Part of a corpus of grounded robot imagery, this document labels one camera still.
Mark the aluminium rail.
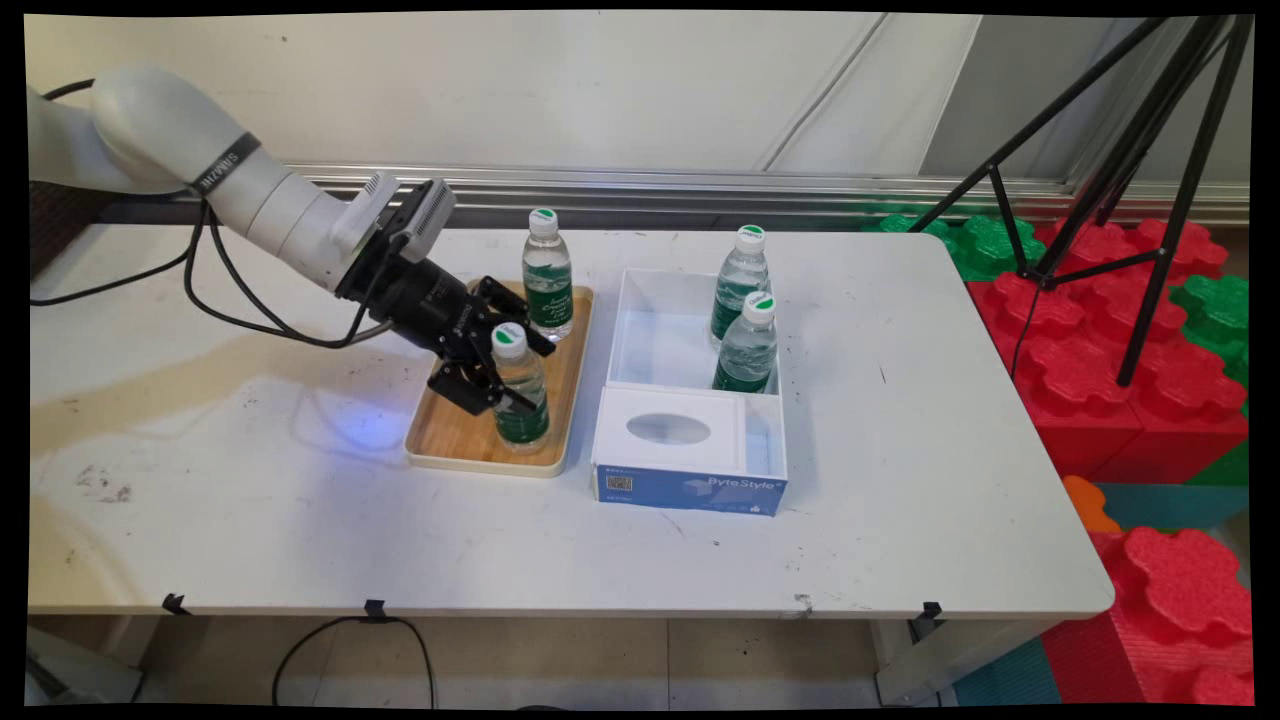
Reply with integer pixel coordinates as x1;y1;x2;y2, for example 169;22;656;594
285;160;1251;227

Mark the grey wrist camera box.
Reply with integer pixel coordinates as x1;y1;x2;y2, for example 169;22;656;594
335;170;457;267

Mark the bamboo wooden tray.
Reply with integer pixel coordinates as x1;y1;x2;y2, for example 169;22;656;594
405;278;597;478

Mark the green foam block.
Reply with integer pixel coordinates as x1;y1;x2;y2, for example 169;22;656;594
1170;275;1251;389
865;205;1048;283

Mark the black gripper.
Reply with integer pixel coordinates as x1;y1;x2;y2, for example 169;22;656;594
335;238;557;417

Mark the large red foam block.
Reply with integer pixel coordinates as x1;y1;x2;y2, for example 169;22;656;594
965;218;1251;486

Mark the orange foam piece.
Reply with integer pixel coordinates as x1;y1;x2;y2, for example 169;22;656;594
1062;475;1123;534

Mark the green label water bottle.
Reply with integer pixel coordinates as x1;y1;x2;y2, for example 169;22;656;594
711;225;772;341
712;292;779;394
522;208;576;343
490;322;551;453

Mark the white insert with oval window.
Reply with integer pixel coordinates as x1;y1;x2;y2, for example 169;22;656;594
597;385;749;473

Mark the dark wicker basket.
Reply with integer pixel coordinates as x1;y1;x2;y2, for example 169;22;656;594
28;180;106;281

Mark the blue white open cardboard box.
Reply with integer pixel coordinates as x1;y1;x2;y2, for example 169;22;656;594
592;266;789;518

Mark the white table leg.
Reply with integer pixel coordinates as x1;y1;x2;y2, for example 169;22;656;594
870;618;1051;707

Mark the teal foam mat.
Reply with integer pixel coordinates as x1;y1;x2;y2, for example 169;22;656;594
1095;483;1251;532

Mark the black floor cable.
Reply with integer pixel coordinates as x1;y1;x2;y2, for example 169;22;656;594
272;615;438;709

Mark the black tripod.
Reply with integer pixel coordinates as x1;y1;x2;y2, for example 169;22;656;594
905;15;1256;389

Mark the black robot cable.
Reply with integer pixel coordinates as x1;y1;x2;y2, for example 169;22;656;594
28;78;401;351

